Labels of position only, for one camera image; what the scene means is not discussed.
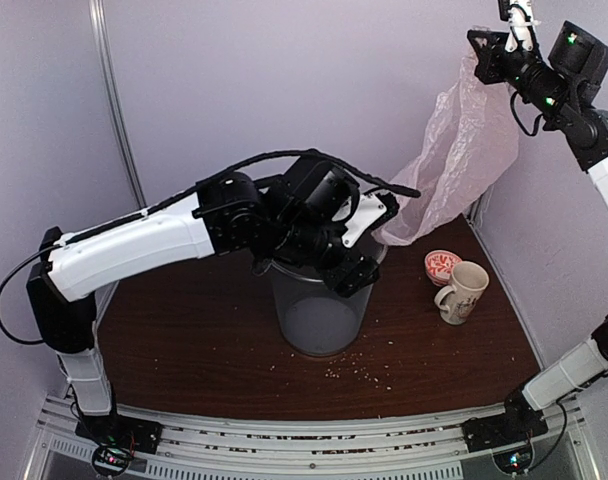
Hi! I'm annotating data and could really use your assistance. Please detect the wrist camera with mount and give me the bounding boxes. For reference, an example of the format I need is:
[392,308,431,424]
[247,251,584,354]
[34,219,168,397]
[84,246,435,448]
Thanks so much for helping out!
[332,192,399,248]
[498,0,539,53]

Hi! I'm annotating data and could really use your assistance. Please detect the right aluminium corner post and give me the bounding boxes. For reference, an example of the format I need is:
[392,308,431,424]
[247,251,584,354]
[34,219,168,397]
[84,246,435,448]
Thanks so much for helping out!
[464,188,492,230]

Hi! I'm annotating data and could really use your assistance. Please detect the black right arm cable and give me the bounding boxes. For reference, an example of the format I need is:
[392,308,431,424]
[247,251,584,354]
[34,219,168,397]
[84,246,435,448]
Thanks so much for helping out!
[508,89,548,137]

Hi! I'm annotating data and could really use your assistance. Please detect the left aluminium corner post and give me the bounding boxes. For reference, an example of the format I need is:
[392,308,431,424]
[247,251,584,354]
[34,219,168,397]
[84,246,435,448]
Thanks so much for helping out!
[88,0,147,208]

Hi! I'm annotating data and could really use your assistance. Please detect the red patterned bowl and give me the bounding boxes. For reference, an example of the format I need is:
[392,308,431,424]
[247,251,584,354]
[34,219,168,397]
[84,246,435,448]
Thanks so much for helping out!
[424,250,462,287]

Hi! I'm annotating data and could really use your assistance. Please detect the black braided left cable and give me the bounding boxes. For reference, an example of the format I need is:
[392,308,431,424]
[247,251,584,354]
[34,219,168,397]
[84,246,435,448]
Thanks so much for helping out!
[113,147,421,226]

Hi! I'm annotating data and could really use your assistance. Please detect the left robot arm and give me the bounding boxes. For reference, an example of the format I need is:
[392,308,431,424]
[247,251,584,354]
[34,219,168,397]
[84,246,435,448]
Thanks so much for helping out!
[26,155,398,444]

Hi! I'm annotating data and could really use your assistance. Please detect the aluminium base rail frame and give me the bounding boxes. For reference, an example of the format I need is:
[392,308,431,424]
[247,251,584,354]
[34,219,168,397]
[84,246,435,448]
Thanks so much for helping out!
[26,394,600,480]

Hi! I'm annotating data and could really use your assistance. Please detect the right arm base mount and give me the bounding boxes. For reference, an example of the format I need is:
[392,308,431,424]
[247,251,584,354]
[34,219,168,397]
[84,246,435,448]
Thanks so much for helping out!
[461,414,548,476]

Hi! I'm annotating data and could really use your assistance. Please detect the grey mesh trash bin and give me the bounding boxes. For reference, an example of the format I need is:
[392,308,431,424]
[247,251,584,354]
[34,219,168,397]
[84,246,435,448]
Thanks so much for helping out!
[269,262,373,357]

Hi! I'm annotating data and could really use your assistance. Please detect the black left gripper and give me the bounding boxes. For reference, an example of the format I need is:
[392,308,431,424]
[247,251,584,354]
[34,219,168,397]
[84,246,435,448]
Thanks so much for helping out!
[269,213,382,298]

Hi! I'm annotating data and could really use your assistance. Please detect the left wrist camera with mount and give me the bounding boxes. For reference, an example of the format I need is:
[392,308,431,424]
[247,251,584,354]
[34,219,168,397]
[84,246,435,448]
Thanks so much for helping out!
[332,192,399,248]

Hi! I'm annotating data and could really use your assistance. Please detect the pink plastic trash bag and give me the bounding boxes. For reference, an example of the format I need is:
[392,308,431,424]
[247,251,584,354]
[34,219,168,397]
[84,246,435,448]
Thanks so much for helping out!
[374,51,519,246]

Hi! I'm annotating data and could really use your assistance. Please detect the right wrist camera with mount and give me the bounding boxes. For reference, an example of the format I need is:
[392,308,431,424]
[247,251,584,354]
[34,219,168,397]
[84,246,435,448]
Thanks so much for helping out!
[498,0,539,53]

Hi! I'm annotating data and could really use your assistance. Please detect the cream patterned mug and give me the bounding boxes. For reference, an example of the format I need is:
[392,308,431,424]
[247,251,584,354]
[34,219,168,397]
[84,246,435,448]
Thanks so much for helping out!
[434,261,490,326]

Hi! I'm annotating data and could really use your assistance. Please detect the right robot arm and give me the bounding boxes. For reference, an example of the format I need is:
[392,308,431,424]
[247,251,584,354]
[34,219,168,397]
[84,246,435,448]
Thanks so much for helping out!
[467,20,608,442]

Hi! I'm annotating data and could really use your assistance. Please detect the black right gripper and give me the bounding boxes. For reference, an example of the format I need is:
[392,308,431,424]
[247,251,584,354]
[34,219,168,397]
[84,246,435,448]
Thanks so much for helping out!
[469,27,574,120]

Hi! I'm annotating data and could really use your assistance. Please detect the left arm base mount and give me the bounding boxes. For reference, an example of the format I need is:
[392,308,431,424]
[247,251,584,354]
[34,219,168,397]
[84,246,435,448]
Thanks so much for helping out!
[75,415,163,477]

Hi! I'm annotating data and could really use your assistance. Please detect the aluminium corner post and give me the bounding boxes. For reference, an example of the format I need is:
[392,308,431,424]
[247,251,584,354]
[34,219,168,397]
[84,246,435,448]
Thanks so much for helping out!
[464,188,492,230]
[88,0,147,208]

